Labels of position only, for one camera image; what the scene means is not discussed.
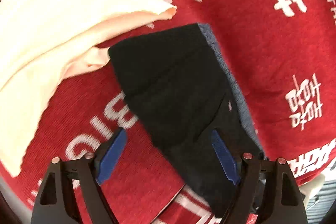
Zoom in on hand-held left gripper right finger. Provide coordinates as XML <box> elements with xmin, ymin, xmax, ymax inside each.
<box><xmin>211</xmin><ymin>130</ymin><xmax>307</xmax><ymax>224</ymax></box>

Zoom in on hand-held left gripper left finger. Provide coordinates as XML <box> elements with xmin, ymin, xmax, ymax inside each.
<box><xmin>31</xmin><ymin>127</ymin><xmax>128</xmax><ymax>224</ymax></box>

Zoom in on black pants with blue trim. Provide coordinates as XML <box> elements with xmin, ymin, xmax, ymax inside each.
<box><xmin>108</xmin><ymin>23</ymin><xmax>270</xmax><ymax>218</ymax></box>

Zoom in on white rack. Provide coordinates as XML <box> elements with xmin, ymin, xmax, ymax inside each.
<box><xmin>300</xmin><ymin>174</ymin><xmax>326</xmax><ymax>199</ymax></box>

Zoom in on red printed blanket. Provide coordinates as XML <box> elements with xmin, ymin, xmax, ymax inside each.
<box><xmin>0</xmin><ymin>0</ymin><xmax>336</xmax><ymax>224</ymax></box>

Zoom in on cream cloth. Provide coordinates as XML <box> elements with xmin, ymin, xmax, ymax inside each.
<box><xmin>0</xmin><ymin>0</ymin><xmax>177</xmax><ymax>179</ymax></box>

